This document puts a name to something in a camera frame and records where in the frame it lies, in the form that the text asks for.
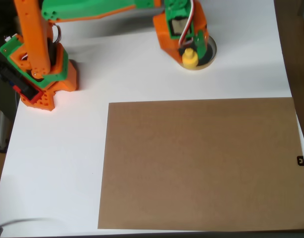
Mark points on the orange gripper black servo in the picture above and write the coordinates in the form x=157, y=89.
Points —
x=170, y=44

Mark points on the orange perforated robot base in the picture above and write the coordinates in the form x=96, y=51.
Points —
x=65, y=81

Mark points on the small black clip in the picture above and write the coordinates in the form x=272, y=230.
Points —
x=300, y=160

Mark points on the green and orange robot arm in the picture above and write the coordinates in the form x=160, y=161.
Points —
x=30, y=37

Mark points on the brown rectangular board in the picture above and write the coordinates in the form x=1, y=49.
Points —
x=204, y=163

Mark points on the metal table clamp post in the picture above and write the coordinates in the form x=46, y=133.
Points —
x=2, y=134

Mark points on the round gold-rimmed dish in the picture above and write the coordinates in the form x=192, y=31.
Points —
x=211, y=57

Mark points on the small yellow peg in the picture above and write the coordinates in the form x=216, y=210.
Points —
x=189, y=59

